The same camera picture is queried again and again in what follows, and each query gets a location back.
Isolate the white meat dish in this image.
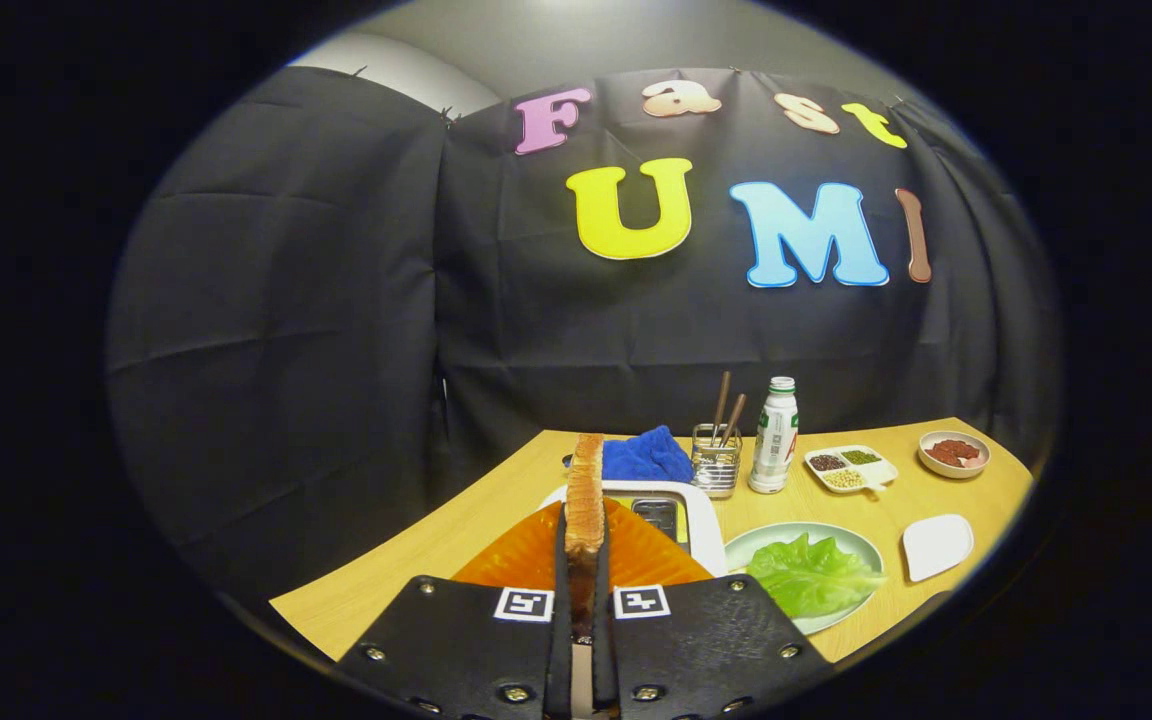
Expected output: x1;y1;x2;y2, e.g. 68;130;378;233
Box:
918;430;992;480

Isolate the pale green plate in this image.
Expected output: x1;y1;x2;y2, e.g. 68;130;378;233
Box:
724;521;885;637

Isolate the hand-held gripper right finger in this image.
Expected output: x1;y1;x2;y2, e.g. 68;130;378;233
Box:
594;497;834;720

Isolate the blue cloth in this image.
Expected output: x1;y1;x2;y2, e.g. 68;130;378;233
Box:
564;425;695;484

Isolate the black backdrop cloth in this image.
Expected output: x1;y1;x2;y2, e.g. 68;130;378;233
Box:
106;65;1062;601

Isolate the metal wire utensil holder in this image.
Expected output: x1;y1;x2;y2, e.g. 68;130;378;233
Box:
690;423;743;500

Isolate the white bottle green cap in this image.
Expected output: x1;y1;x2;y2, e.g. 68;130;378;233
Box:
748;376;799;495

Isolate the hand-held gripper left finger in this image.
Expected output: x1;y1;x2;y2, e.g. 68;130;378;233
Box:
334;503;573;720

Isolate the white divided dish with beans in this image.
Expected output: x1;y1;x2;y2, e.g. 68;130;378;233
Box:
804;445;899;494

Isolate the toasted bread slice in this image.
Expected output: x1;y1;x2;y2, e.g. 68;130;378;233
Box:
564;433;607;641

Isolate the green lettuce leaf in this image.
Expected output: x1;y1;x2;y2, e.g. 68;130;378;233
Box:
746;533;887;619

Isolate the white rounded square plate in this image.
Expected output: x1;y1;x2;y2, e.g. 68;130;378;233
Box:
902;514;975;584

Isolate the white toaster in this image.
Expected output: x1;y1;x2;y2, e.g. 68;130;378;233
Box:
541;480;729;579

